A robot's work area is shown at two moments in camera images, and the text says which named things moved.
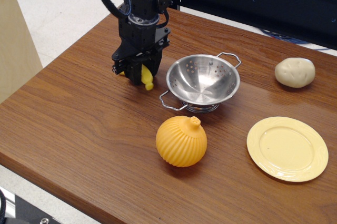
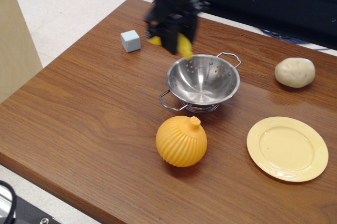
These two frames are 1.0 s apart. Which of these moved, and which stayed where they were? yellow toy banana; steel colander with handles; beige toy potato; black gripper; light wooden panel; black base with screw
Moved: yellow toy banana; black gripper
Stayed: beige toy potato; black base with screw; steel colander with handles; light wooden panel
